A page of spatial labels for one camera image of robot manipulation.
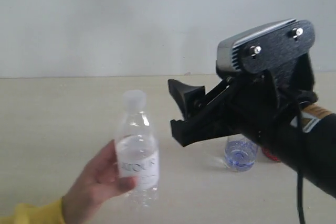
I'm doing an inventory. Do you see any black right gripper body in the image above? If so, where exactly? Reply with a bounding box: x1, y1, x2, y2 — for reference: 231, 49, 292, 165
191, 20, 317, 145

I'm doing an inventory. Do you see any clear water bottle white label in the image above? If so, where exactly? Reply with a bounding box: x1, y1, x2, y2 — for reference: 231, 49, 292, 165
115, 90, 160, 207

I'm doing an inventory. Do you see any yellow sleeve forearm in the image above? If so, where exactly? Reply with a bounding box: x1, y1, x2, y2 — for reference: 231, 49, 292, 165
1, 198, 65, 224

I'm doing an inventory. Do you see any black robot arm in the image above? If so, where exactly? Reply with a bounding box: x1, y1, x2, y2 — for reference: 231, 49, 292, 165
167, 18, 335, 196

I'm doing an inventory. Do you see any clear bottle blue swirl label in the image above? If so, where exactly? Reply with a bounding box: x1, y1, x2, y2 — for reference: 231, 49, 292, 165
224, 134, 258, 172

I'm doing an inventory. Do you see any cream tea bottle red base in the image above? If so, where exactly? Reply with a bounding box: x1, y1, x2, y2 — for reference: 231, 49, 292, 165
261, 148, 281, 163

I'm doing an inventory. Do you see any bare human hand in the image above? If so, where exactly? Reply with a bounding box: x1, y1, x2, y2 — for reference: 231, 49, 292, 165
63, 140, 137, 212

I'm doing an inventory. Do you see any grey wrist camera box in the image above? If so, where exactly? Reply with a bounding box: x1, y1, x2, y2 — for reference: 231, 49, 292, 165
216, 18, 297, 78

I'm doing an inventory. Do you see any black cable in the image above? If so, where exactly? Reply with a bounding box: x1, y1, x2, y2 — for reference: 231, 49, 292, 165
295, 100, 307, 224

